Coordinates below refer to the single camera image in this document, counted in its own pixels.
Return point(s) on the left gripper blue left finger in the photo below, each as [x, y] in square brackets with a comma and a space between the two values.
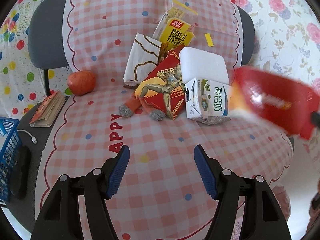
[117, 170]

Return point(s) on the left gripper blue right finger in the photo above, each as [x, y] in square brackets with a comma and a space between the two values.
[207, 175]

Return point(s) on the red paper box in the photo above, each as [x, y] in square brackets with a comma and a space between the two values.
[284, 102]

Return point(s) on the yellow snack wrapper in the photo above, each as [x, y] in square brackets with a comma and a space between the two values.
[175, 33]

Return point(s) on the clear yellow-edged plastic wrapper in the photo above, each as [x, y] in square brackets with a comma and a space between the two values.
[177, 10]

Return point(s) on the pink trash bag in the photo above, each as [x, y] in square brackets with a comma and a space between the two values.
[283, 200]

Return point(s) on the right hand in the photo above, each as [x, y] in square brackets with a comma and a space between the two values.
[314, 208]

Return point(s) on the pink checkered chair cover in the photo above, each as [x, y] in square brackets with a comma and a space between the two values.
[161, 195]

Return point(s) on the orange knitted glove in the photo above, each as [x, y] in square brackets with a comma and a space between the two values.
[130, 106]

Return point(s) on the green white milk carton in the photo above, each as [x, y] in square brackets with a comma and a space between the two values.
[207, 101]

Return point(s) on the red ultraman snack bag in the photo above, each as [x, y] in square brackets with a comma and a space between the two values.
[163, 88]

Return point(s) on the orange cover notebook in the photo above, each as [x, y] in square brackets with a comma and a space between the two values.
[48, 110]

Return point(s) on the red apple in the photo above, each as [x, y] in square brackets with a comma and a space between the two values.
[82, 82]

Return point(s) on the white foam block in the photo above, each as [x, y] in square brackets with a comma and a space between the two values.
[200, 64]

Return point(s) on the blue plastic basket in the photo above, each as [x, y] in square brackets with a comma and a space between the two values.
[8, 153]

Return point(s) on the white paper bag brown lines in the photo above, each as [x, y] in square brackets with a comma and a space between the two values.
[143, 59]

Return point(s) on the small yellow wrapper scrap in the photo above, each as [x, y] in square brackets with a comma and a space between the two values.
[209, 39]

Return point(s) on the floral wall cloth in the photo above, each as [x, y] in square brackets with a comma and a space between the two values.
[286, 38]

